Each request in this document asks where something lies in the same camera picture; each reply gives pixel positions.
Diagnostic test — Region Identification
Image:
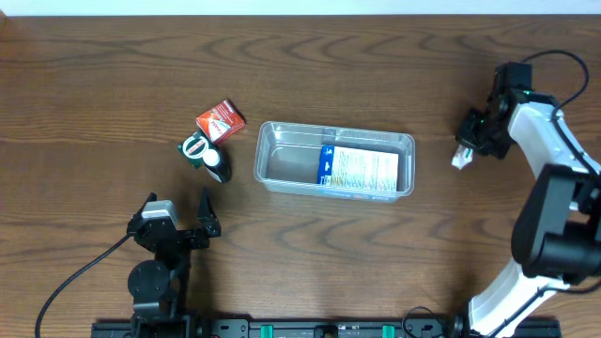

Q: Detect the green Zam-Buk box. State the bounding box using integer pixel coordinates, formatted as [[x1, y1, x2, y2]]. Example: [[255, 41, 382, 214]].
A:
[[177, 131, 212, 169]]

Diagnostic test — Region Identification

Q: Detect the white green medicine box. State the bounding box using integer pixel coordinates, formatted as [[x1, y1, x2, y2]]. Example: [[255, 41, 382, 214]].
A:
[[452, 145, 473, 170]]

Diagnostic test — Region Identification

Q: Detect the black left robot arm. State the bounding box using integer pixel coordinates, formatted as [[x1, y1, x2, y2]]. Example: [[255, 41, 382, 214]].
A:
[[127, 190, 222, 337]]

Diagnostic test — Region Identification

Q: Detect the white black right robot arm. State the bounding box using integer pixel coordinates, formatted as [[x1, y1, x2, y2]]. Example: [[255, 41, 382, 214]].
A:
[[445, 60, 600, 337]]

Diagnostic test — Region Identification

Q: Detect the clear plastic container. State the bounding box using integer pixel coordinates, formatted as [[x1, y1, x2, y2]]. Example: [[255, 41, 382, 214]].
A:
[[254, 121, 415, 203]]

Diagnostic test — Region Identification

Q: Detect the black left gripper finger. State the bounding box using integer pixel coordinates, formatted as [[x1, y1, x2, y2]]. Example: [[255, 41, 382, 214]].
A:
[[196, 188, 222, 238], [140, 192, 157, 211]]

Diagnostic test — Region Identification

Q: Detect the black mounting rail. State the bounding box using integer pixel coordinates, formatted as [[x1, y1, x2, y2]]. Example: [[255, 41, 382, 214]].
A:
[[91, 316, 562, 338]]

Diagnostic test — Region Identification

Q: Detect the red medicine box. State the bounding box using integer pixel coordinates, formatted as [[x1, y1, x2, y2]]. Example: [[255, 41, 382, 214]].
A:
[[195, 100, 247, 145]]

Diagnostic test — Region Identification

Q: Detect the dark syrup bottle white cap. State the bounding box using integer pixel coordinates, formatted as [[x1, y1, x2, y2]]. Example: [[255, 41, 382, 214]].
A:
[[203, 148, 232, 183]]

